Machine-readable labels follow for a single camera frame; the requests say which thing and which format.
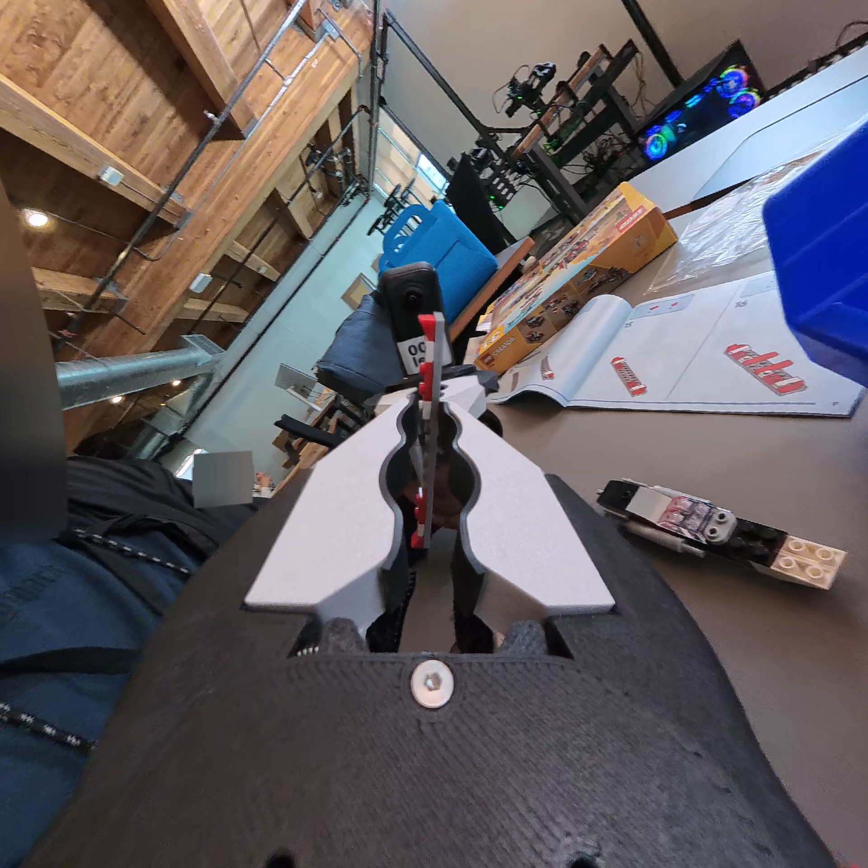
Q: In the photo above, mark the framed wall picture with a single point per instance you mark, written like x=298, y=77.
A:
x=358, y=290

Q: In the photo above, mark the person's left forearm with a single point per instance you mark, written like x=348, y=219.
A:
x=169, y=502

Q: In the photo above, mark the grey red toy brick plate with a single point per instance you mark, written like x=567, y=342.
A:
x=437, y=352

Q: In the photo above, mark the yellow toy brick box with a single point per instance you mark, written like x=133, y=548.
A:
x=597, y=251

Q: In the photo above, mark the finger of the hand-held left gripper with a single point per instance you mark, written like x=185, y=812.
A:
x=390, y=401
x=468, y=397

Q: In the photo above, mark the clear plastic bag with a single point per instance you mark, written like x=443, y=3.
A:
x=732, y=224

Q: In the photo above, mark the light grey table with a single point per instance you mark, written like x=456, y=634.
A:
x=780, y=115

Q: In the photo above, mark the toy brick instruction booklet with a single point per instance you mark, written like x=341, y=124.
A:
x=692, y=325

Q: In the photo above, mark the black office chair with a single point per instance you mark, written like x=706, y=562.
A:
x=305, y=427

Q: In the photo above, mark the blue plastic bin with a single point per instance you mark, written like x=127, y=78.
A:
x=827, y=271

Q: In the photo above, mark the computer tower with coloured fans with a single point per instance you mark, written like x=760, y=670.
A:
x=705, y=102

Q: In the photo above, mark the wooden side table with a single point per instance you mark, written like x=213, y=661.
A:
x=505, y=261

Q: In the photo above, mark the person's left hand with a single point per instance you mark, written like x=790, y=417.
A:
x=447, y=505

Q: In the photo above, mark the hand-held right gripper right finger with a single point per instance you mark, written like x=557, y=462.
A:
x=536, y=542

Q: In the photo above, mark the black white toy brick vehicle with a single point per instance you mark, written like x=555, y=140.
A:
x=685, y=519

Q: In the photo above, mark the bright blue fabric bag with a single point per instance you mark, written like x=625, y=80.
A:
x=447, y=251

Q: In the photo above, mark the black equipment rack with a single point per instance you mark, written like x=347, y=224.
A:
x=576, y=115

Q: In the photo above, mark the person's torso in blue hoodie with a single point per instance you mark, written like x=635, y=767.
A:
x=68, y=610

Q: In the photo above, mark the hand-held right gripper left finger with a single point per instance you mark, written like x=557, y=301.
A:
x=325, y=536

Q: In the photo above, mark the silver metal air duct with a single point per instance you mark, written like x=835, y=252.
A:
x=122, y=380

